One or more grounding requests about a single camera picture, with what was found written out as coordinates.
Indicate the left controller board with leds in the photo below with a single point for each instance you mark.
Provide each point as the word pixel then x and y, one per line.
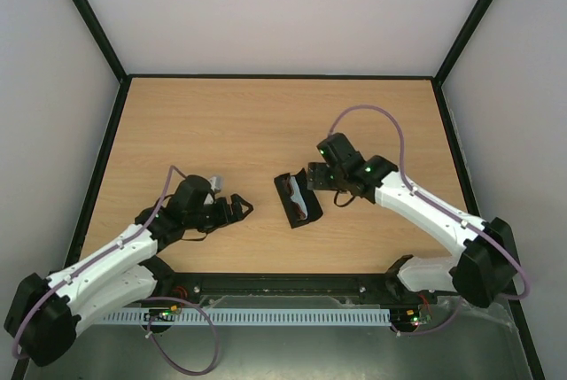
pixel 161 313

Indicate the light blue cleaning cloth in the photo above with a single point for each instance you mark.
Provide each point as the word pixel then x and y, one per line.
pixel 297 196

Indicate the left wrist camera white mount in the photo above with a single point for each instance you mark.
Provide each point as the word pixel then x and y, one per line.
pixel 216 183

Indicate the controller board with leds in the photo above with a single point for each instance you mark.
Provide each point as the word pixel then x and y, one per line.
pixel 413 316
pixel 161 313

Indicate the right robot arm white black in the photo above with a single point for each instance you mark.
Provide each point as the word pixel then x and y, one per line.
pixel 478 266

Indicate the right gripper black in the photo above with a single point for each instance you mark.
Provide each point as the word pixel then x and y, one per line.
pixel 316 176

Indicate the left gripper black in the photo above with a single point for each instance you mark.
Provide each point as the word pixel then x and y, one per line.
pixel 225 216

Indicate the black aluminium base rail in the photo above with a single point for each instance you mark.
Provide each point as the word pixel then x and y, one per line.
pixel 361 288

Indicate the light blue slotted cable duct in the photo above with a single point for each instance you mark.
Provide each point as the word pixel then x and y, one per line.
pixel 278 317

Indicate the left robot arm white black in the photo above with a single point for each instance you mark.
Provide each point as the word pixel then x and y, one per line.
pixel 48 313

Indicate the black sunglasses case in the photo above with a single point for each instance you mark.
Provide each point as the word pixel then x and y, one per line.
pixel 300 204

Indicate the right controller board with leds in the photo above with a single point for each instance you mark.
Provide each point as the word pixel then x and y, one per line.
pixel 413 316

